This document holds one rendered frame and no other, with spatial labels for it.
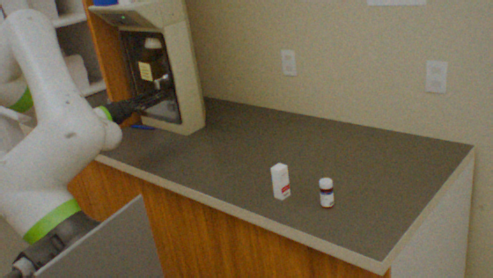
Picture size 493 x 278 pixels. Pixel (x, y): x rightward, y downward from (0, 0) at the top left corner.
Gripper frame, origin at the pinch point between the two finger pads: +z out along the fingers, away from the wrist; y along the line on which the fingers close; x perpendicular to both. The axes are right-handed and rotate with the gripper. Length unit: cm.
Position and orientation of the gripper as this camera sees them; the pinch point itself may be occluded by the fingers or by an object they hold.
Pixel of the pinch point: (159, 94)
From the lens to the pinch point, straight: 189.2
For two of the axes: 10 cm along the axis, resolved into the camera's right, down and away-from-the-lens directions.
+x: 1.3, 9.0, 4.2
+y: -7.4, -1.9, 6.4
